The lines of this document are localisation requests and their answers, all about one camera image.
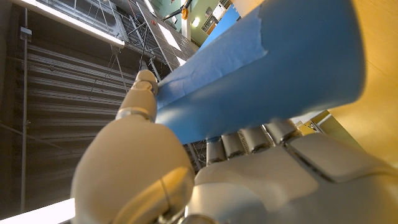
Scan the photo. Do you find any blue metal bottle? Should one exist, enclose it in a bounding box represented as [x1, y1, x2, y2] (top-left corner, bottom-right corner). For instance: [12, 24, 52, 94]
[155, 0, 366, 146]

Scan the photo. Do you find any long ceiling light strip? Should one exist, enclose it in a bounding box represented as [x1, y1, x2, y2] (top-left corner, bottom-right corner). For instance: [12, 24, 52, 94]
[12, 0, 126, 48]
[0, 198, 75, 224]

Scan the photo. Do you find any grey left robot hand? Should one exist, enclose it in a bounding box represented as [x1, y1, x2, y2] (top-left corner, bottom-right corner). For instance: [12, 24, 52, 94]
[70, 68, 398, 224]

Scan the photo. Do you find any rectangular ceiling light panel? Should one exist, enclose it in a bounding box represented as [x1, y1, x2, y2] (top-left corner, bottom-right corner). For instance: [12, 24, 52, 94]
[157, 21, 183, 52]

